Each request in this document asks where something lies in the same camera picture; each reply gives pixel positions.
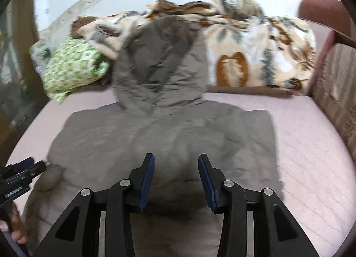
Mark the pink quilted bed sheet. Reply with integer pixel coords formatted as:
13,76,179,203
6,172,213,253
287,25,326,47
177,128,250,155
5,87,354,257

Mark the dark glass cabinet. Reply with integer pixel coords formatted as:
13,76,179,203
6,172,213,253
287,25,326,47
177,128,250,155
0,0,43,149

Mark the brown bed headboard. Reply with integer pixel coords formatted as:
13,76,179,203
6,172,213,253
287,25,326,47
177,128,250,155
298,0,353,97

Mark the grey quilted hooded jacket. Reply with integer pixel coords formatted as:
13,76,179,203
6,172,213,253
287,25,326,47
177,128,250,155
22,16,282,257

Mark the person's left hand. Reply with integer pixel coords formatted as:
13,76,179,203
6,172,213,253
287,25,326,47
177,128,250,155
0,204,28,244

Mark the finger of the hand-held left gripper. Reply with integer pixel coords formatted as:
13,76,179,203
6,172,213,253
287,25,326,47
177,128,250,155
28,161,47,180
16,157,36,169

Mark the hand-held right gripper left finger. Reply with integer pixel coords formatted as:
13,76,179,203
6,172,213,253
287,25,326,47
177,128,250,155
32,153,155,257

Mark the leaf printed fleece blanket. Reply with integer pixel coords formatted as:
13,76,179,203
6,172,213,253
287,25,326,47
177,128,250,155
71,0,318,95

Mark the brown striped sofa side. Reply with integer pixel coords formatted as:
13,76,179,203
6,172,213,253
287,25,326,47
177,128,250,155
311,42,356,159

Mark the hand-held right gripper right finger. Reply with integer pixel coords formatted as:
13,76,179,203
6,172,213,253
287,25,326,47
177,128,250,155
198,154,319,257

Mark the clear plastic bag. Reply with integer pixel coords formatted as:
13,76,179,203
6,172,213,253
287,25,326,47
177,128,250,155
30,38,57,77

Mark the green patterned pillow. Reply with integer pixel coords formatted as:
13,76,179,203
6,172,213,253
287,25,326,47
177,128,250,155
43,37,111,104

